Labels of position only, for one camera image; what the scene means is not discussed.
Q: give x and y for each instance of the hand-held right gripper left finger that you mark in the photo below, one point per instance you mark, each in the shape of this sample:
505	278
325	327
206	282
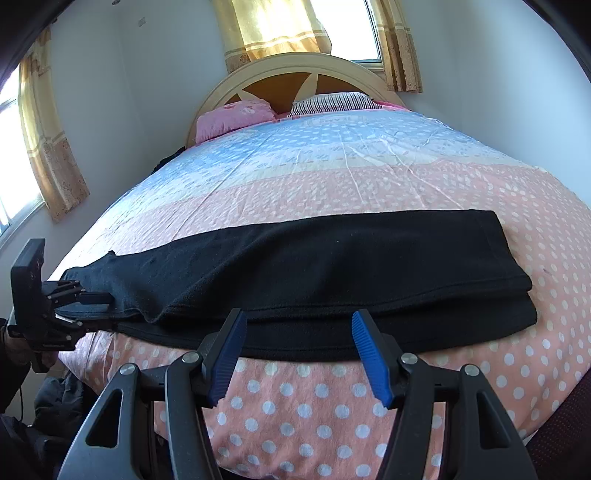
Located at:
228	355

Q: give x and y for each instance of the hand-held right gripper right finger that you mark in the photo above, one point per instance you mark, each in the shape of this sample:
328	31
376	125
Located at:
369	355

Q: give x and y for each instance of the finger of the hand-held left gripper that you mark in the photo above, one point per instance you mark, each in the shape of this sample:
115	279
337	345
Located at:
69	319
69	293

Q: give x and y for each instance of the black pants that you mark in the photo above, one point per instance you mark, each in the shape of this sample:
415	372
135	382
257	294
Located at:
323	272

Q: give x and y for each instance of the person's left hand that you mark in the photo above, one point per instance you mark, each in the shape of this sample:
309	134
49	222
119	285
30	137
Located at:
19	353

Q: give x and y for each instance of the dark clothing pile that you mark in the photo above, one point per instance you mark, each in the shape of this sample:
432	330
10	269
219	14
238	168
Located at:
51	415

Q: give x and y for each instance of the yellow patterned curtain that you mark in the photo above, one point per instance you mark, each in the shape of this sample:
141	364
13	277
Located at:
272	32
51	147
397	41

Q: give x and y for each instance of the black item beside bed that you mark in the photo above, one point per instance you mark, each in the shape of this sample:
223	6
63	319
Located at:
168	159

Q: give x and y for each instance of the pink blue polka dot quilt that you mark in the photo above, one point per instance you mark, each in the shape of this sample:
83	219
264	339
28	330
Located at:
351	184

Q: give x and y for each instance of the dark red cloth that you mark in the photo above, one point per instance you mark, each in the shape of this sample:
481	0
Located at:
563	438

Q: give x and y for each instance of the pink pillow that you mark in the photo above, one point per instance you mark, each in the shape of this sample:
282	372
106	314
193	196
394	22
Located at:
231	117

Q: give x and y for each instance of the striped pillow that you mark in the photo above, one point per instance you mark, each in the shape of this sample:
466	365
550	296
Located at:
330	101

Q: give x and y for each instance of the cream wooden headboard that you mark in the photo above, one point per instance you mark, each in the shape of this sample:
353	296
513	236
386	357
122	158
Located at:
277	78

